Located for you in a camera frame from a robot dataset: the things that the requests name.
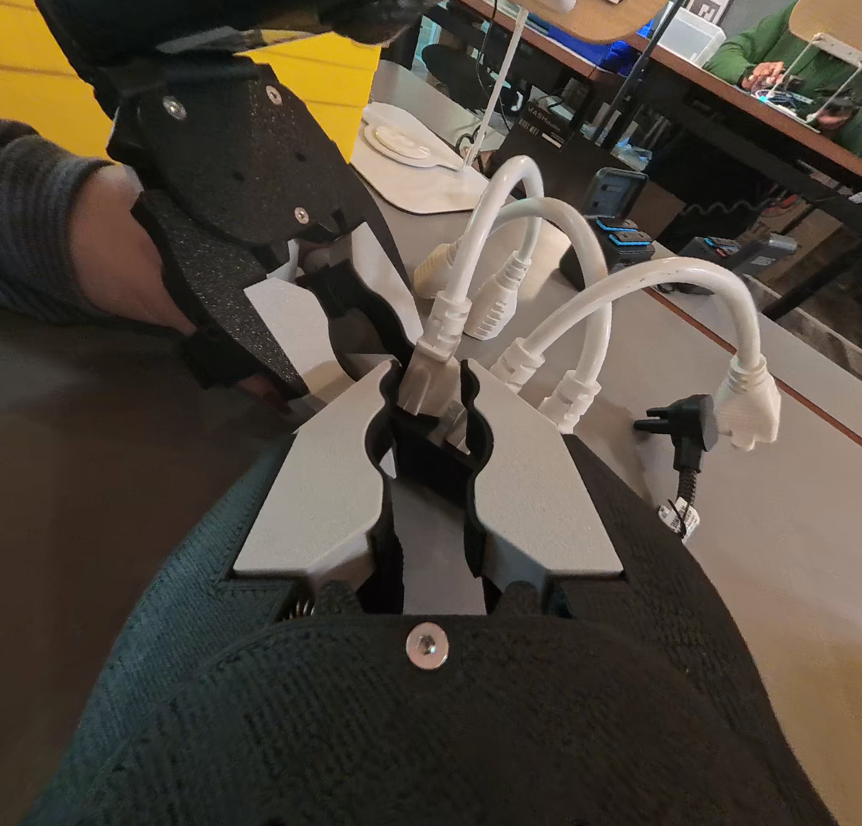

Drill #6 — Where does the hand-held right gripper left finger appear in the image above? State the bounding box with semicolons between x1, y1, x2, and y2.
231;360;406;582

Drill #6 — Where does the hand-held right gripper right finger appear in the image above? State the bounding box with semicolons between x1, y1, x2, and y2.
462;360;625;590

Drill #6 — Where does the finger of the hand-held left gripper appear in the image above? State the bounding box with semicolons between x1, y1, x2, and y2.
342;198;427;357
242;262;414;411

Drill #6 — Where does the white short extension cord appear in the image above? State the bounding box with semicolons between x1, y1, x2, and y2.
490;255;782;451
396;155;545;451
413;196;614;434

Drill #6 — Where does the black power strip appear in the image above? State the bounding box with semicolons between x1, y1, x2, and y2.
392;408;475;507

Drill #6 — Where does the person's left forearm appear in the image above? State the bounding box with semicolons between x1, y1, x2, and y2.
0;119;139;325

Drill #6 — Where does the person's left hand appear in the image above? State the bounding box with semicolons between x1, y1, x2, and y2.
67;164;299;419

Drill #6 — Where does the yellow cabinet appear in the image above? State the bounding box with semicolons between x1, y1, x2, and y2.
0;0;385;163

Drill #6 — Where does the white round pad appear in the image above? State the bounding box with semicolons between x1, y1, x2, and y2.
374;124;459;168

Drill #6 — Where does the black box white print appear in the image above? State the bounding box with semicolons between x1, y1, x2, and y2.
501;92;581;167

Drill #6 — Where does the black chair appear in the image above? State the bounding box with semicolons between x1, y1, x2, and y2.
421;43;502;96

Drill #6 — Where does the black battery charger blue trim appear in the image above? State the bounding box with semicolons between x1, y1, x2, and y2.
562;168;655;288

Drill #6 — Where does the blue storage bin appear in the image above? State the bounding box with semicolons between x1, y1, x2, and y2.
593;21;657;75

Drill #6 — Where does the dark grey charger device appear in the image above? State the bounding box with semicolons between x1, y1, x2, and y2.
679;233;802;296

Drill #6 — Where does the wooden instruction board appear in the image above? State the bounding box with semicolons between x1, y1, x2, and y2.
465;0;691;44

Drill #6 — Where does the translucent white container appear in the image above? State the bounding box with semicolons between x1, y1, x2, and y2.
656;0;725;67

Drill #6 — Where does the wooden desk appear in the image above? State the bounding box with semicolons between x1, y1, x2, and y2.
458;0;862;187

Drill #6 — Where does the plain wooden board stand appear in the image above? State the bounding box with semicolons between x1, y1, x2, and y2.
761;0;862;129

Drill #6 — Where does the black braided cable angled plug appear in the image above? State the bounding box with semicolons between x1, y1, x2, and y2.
633;393;719;545

